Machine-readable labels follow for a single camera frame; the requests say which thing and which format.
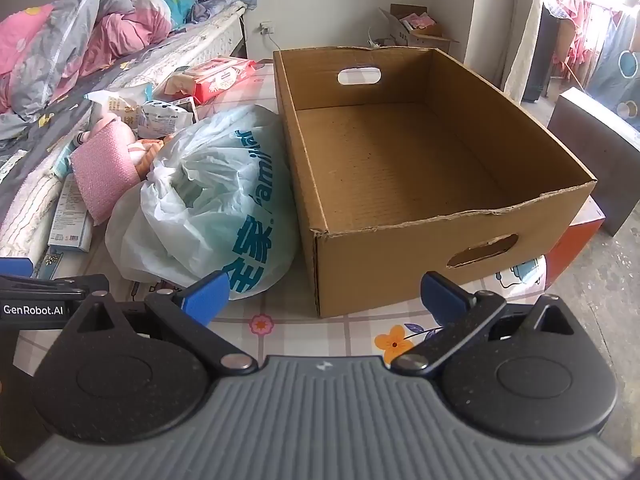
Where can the bed mattress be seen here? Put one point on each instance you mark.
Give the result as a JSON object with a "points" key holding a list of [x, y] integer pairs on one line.
{"points": [[200, 45]]}

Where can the pink sponge cloth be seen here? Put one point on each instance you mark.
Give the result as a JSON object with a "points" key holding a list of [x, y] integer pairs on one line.
{"points": [[107, 170]]}

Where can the small doll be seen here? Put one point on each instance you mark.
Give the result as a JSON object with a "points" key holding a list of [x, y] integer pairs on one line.
{"points": [[145, 152]]}

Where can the black upright panel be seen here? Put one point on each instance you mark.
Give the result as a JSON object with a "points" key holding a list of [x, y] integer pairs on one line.
{"points": [[542, 55]]}

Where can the white and yellow packet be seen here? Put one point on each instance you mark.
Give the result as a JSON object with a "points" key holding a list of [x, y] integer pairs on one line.
{"points": [[117, 105]]}

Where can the peach packet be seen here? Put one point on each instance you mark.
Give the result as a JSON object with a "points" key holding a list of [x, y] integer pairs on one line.
{"points": [[180, 85]]}

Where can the hanging pink clothes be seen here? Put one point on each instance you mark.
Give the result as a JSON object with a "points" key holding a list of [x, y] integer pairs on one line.
{"points": [[575, 25]]}

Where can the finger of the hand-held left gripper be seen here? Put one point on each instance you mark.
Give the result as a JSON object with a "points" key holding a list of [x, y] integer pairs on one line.
{"points": [[15, 267]]}

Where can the orange and white box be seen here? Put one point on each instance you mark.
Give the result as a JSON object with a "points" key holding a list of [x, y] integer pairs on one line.
{"points": [[575, 240]]}

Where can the blue printed pillow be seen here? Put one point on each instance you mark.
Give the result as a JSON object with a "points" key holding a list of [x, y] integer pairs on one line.
{"points": [[220, 2]]}

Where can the blue and white carton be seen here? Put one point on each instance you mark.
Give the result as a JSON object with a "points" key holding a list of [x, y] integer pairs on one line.
{"points": [[70, 220]]}

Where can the cream curtain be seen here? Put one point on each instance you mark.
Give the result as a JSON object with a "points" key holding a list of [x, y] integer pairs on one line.
{"points": [[522, 35]]}

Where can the pink and grey quilt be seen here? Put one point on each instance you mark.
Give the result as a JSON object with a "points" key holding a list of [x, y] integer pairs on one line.
{"points": [[75, 25]]}

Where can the large brown cardboard box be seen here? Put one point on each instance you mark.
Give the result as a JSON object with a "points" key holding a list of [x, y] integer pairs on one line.
{"points": [[400, 160]]}

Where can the blue printed hanging cloth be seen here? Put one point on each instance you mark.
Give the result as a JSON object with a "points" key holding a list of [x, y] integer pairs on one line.
{"points": [[615, 75]]}

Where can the white patterned cloth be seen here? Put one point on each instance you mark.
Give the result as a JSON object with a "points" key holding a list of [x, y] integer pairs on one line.
{"points": [[25, 210]]}

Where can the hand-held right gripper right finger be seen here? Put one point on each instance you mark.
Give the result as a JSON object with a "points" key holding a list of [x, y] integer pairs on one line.
{"points": [[444, 294]]}

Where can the dark grey cabinet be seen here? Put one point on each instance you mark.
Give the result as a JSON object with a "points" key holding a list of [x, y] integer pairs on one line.
{"points": [[600, 150]]}

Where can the small open cardboard box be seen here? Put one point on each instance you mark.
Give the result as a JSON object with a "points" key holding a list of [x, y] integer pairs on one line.
{"points": [[425, 35]]}

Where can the white wet wipes packet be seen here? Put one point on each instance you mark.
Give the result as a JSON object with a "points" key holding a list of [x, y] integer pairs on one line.
{"points": [[160, 117]]}

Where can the white wall socket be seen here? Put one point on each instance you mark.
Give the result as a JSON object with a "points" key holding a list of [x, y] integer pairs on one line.
{"points": [[267, 26]]}

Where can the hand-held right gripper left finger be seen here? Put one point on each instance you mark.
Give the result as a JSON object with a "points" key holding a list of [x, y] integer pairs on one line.
{"points": [[207, 300]]}

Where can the white plastic bag teal print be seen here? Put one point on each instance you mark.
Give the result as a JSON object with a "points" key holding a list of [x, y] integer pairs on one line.
{"points": [[225, 200]]}

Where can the red tissue packet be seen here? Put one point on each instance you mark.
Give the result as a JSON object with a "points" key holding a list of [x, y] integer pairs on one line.
{"points": [[220, 77]]}

